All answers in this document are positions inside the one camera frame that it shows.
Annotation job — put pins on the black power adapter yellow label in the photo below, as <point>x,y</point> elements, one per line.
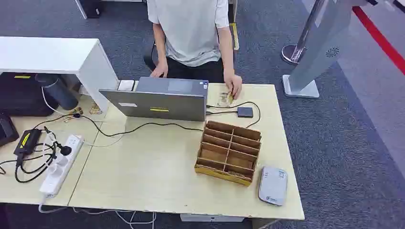
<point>27,142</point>

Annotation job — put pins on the printed card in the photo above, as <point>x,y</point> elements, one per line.
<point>222,100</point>

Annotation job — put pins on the grey kiosk stand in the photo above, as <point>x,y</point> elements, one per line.
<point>326,38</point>

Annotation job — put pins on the black device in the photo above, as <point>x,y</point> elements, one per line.
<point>6,129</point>

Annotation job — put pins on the yellow wooden bar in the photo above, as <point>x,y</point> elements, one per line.
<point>234,36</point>

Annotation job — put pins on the small dark usb hub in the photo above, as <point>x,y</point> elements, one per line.
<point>245,112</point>

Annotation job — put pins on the chrome stanchion post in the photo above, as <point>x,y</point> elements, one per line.
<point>292,54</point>

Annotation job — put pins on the black power plug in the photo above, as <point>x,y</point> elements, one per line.
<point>65,150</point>

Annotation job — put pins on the grey laptop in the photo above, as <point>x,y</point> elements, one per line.
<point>158,106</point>

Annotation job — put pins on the white table leg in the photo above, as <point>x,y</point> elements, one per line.
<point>81,9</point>

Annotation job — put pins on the person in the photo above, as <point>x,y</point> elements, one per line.
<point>189,31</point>

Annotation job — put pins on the grey card reader device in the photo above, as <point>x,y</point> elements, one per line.
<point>272,186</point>

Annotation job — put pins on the white desk shelf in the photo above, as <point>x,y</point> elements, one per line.
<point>47,53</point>

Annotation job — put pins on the red floor tape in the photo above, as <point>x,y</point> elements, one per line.
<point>379,38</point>

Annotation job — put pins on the person's left hand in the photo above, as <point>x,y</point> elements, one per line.
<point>233,82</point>

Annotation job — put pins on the wooden compartment card box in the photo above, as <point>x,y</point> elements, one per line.
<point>227,151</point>

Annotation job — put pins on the person's right hand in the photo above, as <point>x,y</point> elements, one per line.
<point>160,70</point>

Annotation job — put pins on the small gold trinket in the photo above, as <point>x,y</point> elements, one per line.
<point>76,111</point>
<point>95,109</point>

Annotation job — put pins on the black cylinder bottle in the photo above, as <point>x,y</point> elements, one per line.
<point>58,91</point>

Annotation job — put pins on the white power strip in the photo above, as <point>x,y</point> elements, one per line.
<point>60,170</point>

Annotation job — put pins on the black case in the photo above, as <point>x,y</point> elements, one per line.
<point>19,98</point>

